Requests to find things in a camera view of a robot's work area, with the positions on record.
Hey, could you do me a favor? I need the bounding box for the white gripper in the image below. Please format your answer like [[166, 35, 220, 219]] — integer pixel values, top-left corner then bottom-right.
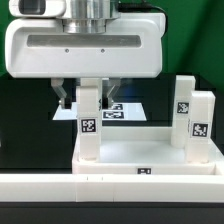
[[5, 13, 166, 109]]

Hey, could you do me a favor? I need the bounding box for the white desk top tray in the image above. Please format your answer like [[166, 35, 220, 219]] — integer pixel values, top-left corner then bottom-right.
[[72, 126, 224, 176]]

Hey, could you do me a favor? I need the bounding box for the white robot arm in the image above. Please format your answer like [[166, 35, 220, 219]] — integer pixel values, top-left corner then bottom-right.
[[5, 0, 168, 108]]

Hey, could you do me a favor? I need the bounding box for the white fiducial marker plate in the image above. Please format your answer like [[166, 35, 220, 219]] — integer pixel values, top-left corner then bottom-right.
[[53, 102, 146, 121]]

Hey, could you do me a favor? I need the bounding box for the white L-shaped obstacle fence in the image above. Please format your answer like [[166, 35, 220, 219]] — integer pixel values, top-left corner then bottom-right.
[[0, 174, 224, 203]]

